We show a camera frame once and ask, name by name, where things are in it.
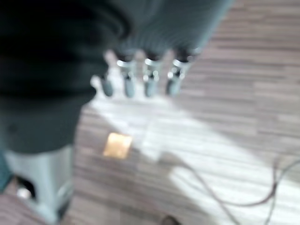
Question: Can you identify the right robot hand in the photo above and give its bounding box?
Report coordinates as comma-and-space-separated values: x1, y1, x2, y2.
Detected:
0, 0, 236, 225

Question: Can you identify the brass floor socket plate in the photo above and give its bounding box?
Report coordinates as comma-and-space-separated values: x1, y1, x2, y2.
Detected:
102, 132, 133, 159

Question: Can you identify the thin grey cable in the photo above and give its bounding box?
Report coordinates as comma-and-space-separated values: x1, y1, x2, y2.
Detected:
164, 152, 300, 225

